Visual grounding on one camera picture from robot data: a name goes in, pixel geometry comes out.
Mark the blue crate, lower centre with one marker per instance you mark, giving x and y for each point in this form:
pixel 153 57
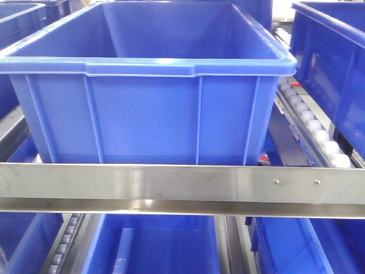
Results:
pixel 153 244

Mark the blue crate, upper right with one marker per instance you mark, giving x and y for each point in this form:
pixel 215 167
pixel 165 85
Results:
pixel 328 42

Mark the blue crate, upper left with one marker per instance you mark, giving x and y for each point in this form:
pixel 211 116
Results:
pixel 19 19

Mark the blue crate, lower left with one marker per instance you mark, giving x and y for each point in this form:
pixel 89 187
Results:
pixel 26 240

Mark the upper stainless steel rail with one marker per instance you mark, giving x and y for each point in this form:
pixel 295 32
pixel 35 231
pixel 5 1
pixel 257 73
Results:
pixel 192 190

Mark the grey roller track, lower left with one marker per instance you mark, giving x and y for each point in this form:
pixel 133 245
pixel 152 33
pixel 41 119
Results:
pixel 65 240

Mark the large blue crate, upper shelf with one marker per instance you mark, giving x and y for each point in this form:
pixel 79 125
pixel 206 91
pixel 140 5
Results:
pixel 149 82

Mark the blue crate, lower right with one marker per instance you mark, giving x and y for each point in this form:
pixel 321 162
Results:
pixel 302 245

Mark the white roller track, right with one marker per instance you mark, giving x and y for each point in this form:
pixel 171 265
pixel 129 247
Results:
pixel 322 139

